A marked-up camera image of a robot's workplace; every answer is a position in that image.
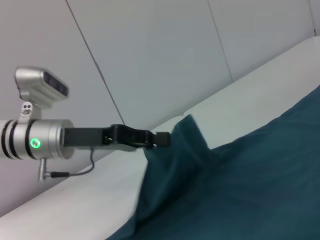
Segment teal blue t-shirt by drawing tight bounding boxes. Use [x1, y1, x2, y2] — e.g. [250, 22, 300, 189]
[106, 84, 320, 240]

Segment silver cable connector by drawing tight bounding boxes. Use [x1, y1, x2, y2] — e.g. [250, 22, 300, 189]
[37, 157, 49, 183]

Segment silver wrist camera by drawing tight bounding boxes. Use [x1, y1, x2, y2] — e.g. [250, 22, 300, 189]
[14, 66, 70, 123]

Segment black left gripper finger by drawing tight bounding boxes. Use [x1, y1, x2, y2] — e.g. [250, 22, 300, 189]
[144, 130, 172, 149]

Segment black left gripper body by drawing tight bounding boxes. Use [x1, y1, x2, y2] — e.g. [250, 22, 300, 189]
[63, 123, 151, 153]

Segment thin black cable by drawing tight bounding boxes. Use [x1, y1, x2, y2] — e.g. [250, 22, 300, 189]
[51, 147, 95, 178]

